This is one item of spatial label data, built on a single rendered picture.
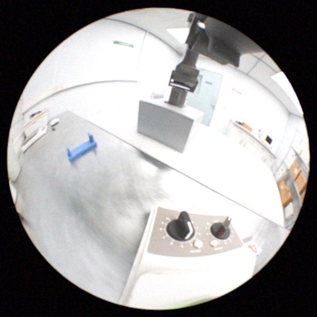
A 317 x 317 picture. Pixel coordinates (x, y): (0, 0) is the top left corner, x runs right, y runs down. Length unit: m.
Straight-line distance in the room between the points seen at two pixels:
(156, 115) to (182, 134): 0.09
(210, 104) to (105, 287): 3.01
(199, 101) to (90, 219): 2.95
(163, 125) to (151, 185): 0.16
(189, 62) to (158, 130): 0.24
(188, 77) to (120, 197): 0.33
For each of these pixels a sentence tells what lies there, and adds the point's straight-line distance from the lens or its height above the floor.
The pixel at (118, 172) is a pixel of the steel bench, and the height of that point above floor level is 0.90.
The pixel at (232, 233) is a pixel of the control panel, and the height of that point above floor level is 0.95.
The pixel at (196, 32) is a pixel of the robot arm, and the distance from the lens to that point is 0.15.
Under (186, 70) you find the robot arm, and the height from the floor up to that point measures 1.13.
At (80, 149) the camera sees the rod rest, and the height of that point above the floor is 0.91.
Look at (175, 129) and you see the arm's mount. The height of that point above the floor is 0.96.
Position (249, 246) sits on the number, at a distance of 0.26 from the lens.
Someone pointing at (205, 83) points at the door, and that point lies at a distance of 2.96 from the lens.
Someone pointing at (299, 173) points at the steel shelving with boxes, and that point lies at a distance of 2.46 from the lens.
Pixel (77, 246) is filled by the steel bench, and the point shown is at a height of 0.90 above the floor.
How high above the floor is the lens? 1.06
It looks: 40 degrees down
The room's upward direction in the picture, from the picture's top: 11 degrees clockwise
